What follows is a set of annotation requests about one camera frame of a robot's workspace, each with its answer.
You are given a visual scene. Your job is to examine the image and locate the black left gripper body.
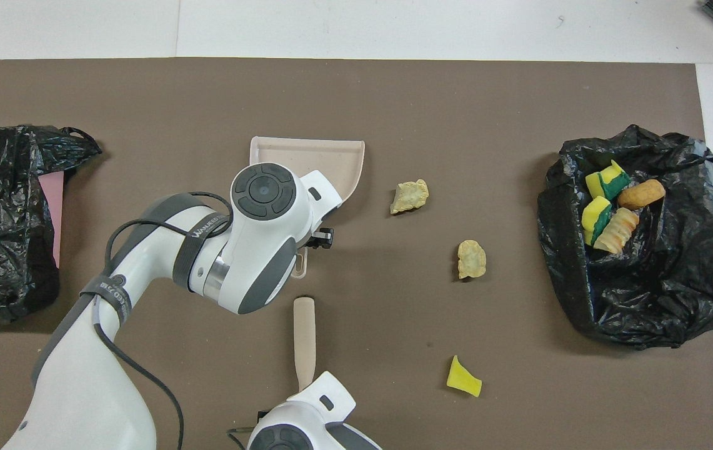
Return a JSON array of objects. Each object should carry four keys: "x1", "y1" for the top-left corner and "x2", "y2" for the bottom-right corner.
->
[{"x1": 307, "y1": 227, "x2": 336, "y2": 250}]

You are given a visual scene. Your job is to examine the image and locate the beige plastic dustpan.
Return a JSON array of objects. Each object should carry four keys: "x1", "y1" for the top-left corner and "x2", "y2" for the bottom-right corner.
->
[{"x1": 249, "y1": 136, "x2": 366, "y2": 279}]

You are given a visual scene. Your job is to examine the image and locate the beige hand brush black bristles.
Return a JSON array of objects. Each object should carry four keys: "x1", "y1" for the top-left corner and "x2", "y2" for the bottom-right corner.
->
[{"x1": 293, "y1": 296, "x2": 317, "y2": 393}]

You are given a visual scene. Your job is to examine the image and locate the jagged pale foam chunk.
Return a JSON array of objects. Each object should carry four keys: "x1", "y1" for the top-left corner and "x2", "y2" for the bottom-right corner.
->
[{"x1": 390, "y1": 179, "x2": 430, "y2": 216}]

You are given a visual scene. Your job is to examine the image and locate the oval pale foam chunk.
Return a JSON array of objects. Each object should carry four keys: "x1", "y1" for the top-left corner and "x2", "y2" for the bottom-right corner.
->
[{"x1": 457, "y1": 239, "x2": 487, "y2": 281}]

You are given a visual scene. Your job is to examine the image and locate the small yellow sponge wedge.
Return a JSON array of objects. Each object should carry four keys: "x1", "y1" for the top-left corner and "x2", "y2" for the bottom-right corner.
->
[{"x1": 446, "y1": 354, "x2": 483, "y2": 398}]

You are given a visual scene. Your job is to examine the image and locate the yellow green-backed sponge piece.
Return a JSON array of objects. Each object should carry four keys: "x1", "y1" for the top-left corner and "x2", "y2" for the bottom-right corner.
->
[
  {"x1": 581, "y1": 196, "x2": 614, "y2": 246},
  {"x1": 585, "y1": 159, "x2": 632, "y2": 202}
]

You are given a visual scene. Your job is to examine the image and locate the cream sponge piece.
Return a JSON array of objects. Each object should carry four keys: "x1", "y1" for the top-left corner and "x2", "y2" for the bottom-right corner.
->
[{"x1": 592, "y1": 207, "x2": 641, "y2": 254}]

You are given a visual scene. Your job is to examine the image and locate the brown toy bread roll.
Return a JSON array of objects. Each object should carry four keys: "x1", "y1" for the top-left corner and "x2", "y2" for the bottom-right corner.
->
[{"x1": 617, "y1": 179, "x2": 667, "y2": 211}]

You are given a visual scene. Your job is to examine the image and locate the pink bin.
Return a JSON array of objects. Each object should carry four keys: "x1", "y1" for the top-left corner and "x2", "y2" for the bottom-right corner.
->
[{"x1": 36, "y1": 171, "x2": 65, "y2": 268}]

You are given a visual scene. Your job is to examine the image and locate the brown table mat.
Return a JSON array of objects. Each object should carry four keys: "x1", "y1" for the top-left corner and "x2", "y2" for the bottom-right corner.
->
[{"x1": 0, "y1": 57, "x2": 713, "y2": 450}]

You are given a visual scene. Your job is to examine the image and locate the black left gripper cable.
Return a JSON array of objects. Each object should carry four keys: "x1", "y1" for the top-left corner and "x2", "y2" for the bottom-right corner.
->
[{"x1": 90, "y1": 190, "x2": 236, "y2": 450}]

